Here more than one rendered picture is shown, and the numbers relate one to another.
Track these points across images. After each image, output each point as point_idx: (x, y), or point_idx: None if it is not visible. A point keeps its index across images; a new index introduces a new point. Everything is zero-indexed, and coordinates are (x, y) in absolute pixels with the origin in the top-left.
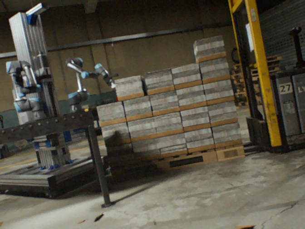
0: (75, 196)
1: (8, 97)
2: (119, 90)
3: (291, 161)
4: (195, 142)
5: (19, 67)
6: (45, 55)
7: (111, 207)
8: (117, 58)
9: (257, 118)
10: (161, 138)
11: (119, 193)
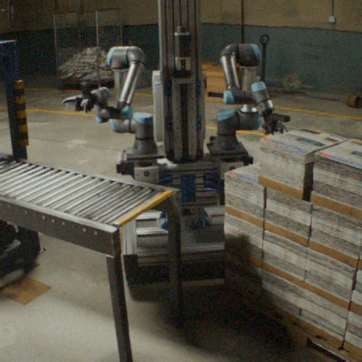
0: (145, 303)
1: (287, 6)
2: (265, 162)
3: None
4: (361, 340)
5: (124, 60)
6: (186, 35)
7: None
8: None
9: None
10: (309, 293)
11: (174, 351)
